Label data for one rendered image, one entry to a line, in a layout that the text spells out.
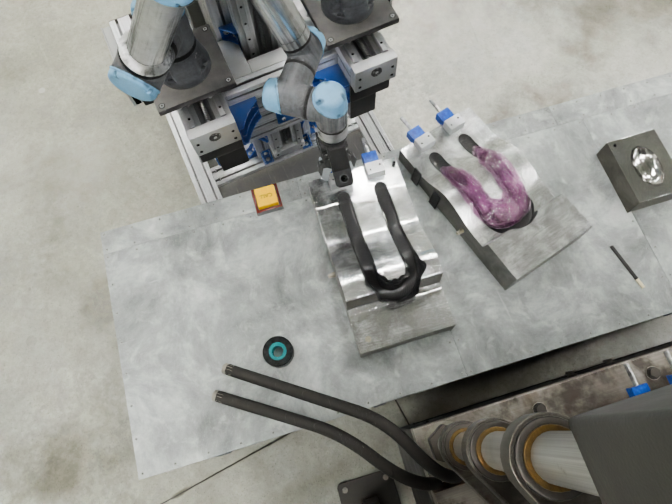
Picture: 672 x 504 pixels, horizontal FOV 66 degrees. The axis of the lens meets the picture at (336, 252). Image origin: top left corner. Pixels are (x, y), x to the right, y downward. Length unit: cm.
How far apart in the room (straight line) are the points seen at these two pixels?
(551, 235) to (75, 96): 242
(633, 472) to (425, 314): 106
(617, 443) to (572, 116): 152
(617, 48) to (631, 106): 129
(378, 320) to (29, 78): 243
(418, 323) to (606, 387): 52
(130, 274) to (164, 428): 44
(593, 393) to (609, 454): 117
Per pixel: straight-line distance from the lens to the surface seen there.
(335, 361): 142
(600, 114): 186
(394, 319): 138
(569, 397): 153
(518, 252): 144
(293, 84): 122
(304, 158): 230
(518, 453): 69
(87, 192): 276
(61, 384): 253
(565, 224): 151
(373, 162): 147
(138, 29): 119
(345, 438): 132
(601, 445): 39
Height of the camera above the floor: 221
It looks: 71 degrees down
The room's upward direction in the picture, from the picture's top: 6 degrees counter-clockwise
